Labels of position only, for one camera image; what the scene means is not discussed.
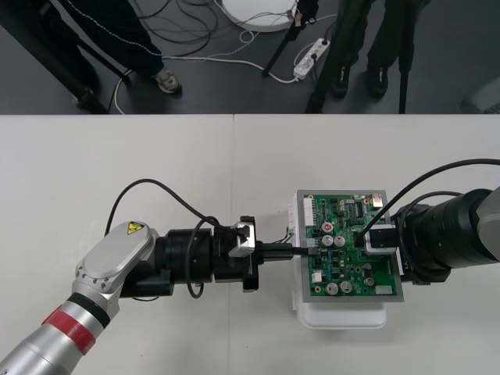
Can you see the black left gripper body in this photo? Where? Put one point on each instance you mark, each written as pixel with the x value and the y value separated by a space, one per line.
pixel 222 265

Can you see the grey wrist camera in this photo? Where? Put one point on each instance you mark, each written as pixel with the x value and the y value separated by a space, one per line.
pixel 381 244
pixel 246 246

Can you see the silver and black left arm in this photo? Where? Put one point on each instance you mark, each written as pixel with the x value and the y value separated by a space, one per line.
pixel 117 254

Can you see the white round base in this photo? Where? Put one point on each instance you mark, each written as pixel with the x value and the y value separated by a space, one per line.
pixel 258 15

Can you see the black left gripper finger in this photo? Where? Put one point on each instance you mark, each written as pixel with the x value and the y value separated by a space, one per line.
pixel 277 256
pixel 277 247

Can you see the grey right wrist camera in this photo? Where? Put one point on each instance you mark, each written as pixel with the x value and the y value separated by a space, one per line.
pixel 381 244

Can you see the silver and black right arm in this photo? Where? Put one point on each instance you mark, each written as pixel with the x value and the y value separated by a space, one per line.
pixel 461 234

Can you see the green circuit board grey frame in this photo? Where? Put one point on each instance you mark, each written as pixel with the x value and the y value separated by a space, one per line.
pixel 343 273

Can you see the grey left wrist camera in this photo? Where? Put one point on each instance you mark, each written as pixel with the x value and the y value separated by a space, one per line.
pixel 246 246

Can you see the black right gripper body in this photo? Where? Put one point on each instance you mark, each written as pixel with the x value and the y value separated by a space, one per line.
pixel 408 265

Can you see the white power strip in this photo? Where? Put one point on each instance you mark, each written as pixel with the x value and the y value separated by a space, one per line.
pixel 308 62

